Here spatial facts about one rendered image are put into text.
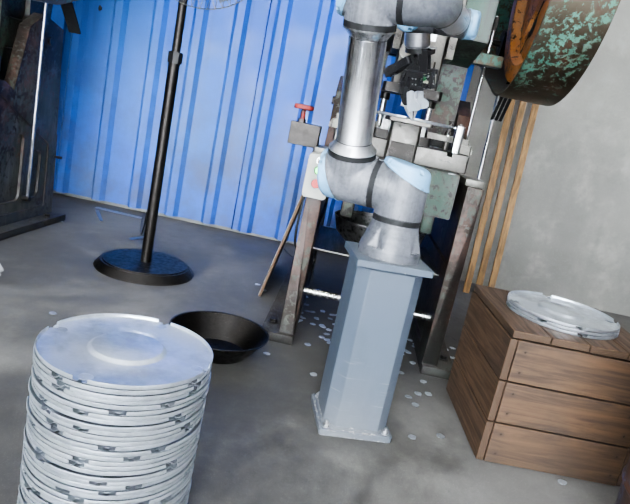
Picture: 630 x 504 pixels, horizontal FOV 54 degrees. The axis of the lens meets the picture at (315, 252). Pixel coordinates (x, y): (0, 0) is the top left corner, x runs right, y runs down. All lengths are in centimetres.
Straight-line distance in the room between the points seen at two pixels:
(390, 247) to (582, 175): 224
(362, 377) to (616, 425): 64
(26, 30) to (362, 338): 193
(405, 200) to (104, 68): 245
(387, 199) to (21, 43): 182
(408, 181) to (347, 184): 14
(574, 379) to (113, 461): 108
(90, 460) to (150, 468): 9
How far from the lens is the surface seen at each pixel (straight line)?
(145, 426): 103
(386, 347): 151
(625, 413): 173
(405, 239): 146
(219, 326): 201
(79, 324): 119
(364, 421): 159
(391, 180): 145
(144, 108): 351
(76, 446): 106
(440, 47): 216
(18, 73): 280
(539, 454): 171
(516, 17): 259
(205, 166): 346
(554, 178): 354
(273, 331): 205
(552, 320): 166
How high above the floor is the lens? 76
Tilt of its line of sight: 13 degrees down
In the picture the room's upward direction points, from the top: 12 degrees clockwise
